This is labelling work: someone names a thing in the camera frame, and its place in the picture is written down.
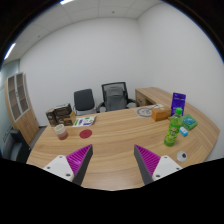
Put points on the green flat box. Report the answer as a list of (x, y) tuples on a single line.
[(189, 122)]

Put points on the round grey plate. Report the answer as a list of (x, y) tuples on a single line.
[(144, 111)]

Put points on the white printed leaflet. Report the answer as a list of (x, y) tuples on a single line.
[(84, 121)]

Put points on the flat round red coaster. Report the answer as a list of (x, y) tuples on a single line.
[(85, 134)]

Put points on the black armchair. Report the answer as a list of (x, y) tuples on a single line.
[(13, 146)]

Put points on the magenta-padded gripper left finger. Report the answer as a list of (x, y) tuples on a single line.
[(65, 166)]

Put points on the black mesh office chair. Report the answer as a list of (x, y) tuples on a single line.
[(115, 96)]

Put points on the white and brown cup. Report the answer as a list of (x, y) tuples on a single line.
[(61, 131)]

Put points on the round white disc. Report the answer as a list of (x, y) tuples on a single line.
[(182, 156)]

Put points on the long ceiling light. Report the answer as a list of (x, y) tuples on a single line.
[(66, 1), (10, 51)]

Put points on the green drink bottle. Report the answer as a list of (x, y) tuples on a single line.
[(173, 129)]

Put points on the dark brown cardboard box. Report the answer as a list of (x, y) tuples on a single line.
[(60, 114)]

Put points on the small dark office chair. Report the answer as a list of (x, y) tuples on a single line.
[(84, 101)]

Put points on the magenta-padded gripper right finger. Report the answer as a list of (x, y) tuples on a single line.
[(156, 165)]

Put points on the purple standing package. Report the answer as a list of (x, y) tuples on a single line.
[(178, 102)]

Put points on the small white and blue box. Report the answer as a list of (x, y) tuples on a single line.
[(183, 131)]

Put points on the wooden glass-door cabinet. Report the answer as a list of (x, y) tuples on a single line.
[(21, 106)]

